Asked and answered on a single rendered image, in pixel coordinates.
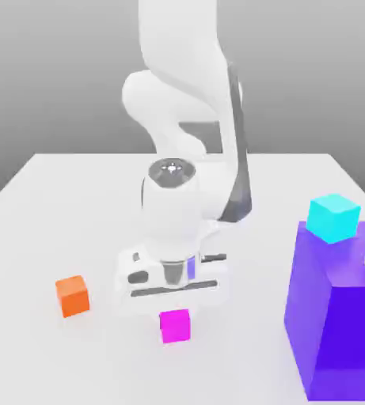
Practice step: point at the small orange cube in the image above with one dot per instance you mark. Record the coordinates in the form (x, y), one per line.
(72, 296)

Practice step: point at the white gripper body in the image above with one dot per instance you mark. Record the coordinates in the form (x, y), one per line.
(172, 297)

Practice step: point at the small magenta cube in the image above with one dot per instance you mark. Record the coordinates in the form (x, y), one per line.
(175, 326)

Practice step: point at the large purple box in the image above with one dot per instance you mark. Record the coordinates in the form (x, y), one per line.
(337, 316)

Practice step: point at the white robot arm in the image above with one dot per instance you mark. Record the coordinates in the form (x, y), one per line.
(182, 95)

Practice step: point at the small cyan cube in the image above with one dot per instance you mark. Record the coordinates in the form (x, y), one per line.
(332, 218)

